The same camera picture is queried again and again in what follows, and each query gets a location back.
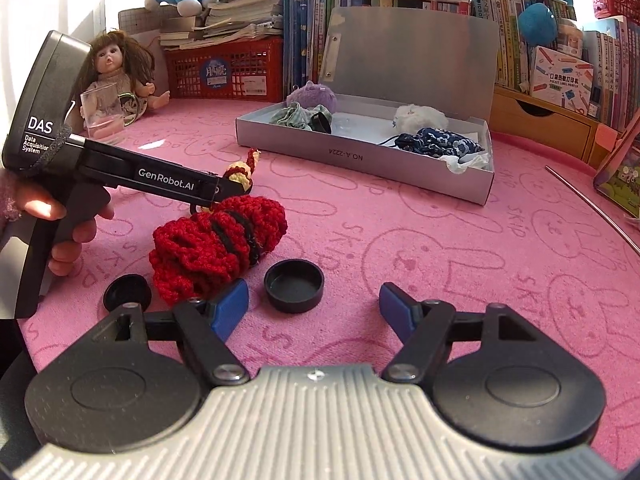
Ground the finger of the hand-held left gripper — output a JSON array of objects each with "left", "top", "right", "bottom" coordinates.
[{"left": 216, "top": 172, "right": 251, "bottom": 202}]

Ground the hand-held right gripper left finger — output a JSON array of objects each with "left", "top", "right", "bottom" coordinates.
[{"left": 85, "top": 279, "right": 251, "bottom": 387}]

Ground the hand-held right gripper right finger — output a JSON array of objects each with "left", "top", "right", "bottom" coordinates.
[{"left": 378, "top": 282, "right": 552, "bottom": 386}]

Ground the red knitted pouch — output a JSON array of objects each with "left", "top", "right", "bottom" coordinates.
[{"left": 149, "top": 147, "right": 290, "bottom": 306}]

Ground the green cloth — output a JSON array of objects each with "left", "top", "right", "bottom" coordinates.
[{"left": 270, "top": 101, "right": 316, "bottom": 132}]

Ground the purple plush toy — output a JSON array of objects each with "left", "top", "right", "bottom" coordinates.
[{"left": 286, "top": 81, "right": 341, "bottom": 117}]

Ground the silver cardboard box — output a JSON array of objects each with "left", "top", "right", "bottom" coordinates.
[{"left": 235, "top": 6, "right": 501, "bottom": 207}]

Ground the blue floral cloth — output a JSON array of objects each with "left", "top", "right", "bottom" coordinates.
[{"left": 382, "top": 127, "right": 486, "bottom": 161}]

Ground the white fluffy pompom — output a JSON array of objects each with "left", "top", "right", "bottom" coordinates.
[{"left": 391, "top": 104, "right": 448, "bottom": 136}]

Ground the person's left hand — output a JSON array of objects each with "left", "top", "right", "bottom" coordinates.
[{"left": 17, "top": 180, "right": 116, "bottom": 277}]

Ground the clear glass cup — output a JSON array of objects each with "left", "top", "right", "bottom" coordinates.
[{"left": 79, "top": 84, "right": 132, "bottom": 147}]

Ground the brown-haired doll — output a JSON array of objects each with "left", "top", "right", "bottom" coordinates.
[{"left": 82, "top": 30, "right": 171, "bottom": 128}]

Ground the red plastic crate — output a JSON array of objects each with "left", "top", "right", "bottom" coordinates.
[{"left": 165, "top": 35, "right": 286, "bottom": 103}]

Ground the grid board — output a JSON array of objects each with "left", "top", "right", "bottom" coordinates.
[{"left": 118, "top": 7, "right": 168, "bottom": 51}]

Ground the white crumpled tissue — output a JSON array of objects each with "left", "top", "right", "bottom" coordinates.
[{"left": 440, "top": 152, "right": 493, "bottom": 175}]

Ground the stack of worn books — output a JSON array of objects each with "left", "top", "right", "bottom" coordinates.
[{"left": 160, "top": 0, "right": 288, "bottom": 51}]

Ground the row of thin blue books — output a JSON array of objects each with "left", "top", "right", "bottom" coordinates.
[{"left": 282, "top": 0, "right": 361, "bottom": 91}]

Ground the thin metal rod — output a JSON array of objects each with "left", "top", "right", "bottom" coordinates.
[{"left": 545, "top": 165, "right": 640, "bottom": 256}]

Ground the wooden drawer shelf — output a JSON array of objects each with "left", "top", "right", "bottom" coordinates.
[{"left": 492, "top": 84, "right": 628, "bottom": 168}]

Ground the row of small books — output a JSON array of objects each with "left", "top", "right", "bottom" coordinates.
[{"left": 360, "top": 0, "right": 473, "bottom": 17}]

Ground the pink triangular bag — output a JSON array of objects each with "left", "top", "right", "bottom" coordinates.
[{"left": 592, "top": 110, "right": 640, "bottom": 221}]

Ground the pink block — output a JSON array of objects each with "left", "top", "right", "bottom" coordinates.
[{"left": 595, "top": 122, "right": 623, "bottom": 153}]

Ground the white label printer box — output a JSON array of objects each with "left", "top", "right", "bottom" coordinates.
[{"left": 529, "top": 45, "right": 596, "bottom": 111}]

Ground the row of tall books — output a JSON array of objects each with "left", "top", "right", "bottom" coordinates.
[{"left": 462, "top": 0, "right": 583, "bottom": 93}]

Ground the round blue plush toy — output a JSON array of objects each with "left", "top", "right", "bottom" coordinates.
[{"left": 517, "top": 2, "right": 560, "bottom": 50}]

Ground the white jar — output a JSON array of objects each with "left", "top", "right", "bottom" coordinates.
[{"left": 556, "top": 19, "right": 585, "bottom": 55}]

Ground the row of colourful books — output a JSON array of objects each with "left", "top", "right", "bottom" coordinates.
[{"left": 582, "top": 15, "right": 640, "bottom": 131}]

